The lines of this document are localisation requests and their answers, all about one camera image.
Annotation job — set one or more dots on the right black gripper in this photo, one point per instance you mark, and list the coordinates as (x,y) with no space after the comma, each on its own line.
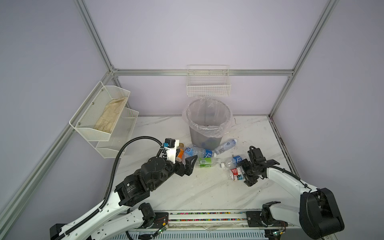
(249,179)

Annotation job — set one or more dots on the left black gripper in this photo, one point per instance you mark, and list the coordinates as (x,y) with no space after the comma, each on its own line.
(187,168)

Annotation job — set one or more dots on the red label clear bottle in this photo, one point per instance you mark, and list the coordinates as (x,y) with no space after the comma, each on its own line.
(236,174)

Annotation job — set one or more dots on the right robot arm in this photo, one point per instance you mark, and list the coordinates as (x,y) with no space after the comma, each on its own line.
(317,214)

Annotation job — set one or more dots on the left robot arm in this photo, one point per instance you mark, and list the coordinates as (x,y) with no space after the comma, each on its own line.
(124,208)

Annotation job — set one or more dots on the grey mesh waste bin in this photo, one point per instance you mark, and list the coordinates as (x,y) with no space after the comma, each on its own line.
(204,142)

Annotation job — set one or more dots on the clear plastic bin liner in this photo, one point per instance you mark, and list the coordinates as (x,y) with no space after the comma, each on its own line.
(209,117)

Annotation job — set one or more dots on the orange label juice bottle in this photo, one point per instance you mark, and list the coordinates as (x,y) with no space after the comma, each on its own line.
(180,156)

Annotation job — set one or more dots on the crushed bottle blue label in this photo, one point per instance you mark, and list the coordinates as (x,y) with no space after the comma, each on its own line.
(200,152)

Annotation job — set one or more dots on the green label clear bottle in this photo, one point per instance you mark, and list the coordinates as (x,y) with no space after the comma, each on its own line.
(208,162)

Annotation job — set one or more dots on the blue label bottle right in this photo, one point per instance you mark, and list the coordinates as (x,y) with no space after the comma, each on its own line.
(231,163)

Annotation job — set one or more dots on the clear bottle white cap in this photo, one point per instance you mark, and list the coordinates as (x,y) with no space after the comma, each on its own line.
(226,146)

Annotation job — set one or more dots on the white mesh lower shelf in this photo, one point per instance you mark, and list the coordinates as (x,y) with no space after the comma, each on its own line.
(121,134)

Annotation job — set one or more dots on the beige cloth in shelf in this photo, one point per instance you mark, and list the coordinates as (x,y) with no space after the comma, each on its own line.
(110,115)

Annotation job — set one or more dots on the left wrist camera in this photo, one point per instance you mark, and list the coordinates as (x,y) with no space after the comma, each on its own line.
(171,146)

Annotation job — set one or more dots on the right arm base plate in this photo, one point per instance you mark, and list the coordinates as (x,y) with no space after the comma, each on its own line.
(255,219)

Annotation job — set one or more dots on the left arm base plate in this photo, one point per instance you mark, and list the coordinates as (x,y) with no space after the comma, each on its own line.
(160,219)

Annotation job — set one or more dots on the white wire wall basket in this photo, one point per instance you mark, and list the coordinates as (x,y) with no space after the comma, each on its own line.
(208,81)

